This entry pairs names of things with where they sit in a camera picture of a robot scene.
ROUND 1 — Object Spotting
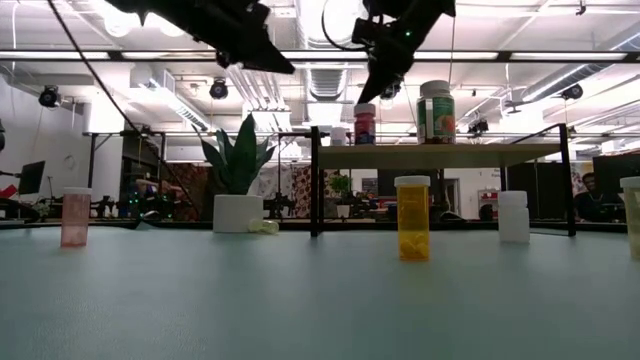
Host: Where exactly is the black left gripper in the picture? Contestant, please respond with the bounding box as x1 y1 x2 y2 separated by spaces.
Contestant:
104 0 296 75

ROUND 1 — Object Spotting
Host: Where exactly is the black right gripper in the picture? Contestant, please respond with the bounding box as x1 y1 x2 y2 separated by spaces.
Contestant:
352 0 456 105

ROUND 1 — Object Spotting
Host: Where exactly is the red medicine bottle white cap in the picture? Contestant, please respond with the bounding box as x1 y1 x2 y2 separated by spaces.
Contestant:
353 102 377 147

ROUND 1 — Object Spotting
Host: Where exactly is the large green gummy vitamin bottle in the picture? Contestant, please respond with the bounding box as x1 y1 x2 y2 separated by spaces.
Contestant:
416 79 457 146

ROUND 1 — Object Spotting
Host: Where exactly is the pale yellow pill bottle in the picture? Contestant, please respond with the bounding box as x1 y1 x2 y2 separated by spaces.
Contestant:
619 175 640 261
247 218 281 236

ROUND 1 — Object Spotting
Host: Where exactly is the pink pill bottle white cap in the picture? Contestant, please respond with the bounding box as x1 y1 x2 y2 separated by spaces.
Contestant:
60 186 93 249

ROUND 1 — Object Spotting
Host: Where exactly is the black ceiling spotlight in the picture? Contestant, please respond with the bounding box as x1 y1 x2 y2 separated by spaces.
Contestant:
38 84 62 109
378 79 404 101
560 82 585 102
208 77 230 101

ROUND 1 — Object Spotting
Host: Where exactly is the green snake plant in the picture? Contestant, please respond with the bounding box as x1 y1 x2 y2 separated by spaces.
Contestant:
192 113 277 196

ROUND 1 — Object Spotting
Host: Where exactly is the small potted plant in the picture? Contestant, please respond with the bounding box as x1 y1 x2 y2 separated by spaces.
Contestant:
328 173 354 220

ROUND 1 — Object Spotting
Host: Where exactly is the black framed light bar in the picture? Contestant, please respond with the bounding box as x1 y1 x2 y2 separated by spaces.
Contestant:
0 48 640 64

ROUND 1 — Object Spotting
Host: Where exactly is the white plant pot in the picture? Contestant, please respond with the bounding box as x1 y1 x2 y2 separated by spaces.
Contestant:
212 194 265 234

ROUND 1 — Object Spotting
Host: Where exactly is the person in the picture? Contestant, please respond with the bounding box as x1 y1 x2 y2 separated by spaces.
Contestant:
573 172 614 224

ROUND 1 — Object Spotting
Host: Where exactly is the large black screen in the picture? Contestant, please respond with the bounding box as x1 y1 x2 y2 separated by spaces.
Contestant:
592 152 640 196

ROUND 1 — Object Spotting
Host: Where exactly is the black computer monitor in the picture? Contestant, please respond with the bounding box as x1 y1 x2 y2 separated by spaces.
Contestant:
17 159 46 196

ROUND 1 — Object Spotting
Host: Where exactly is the silver ceiling air duct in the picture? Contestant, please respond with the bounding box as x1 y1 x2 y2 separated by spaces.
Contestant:
292 0 369 104

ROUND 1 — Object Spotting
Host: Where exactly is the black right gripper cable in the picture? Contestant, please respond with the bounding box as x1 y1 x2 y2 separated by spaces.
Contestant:
321 0 362 52

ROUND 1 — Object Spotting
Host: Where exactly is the wooden shelf with black frame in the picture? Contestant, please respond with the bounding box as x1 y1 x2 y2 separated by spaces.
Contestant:
309 123 577 239

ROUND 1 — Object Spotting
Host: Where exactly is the patterned wall hanging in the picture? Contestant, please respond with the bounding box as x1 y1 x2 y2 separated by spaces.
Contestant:
279 164 314 219

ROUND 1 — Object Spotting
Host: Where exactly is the black aluminium table frame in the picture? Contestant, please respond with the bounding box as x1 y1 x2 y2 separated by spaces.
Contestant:
0 218 640 232

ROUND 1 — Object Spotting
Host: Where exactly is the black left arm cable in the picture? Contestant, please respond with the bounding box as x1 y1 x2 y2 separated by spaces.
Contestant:
46 0 204 214

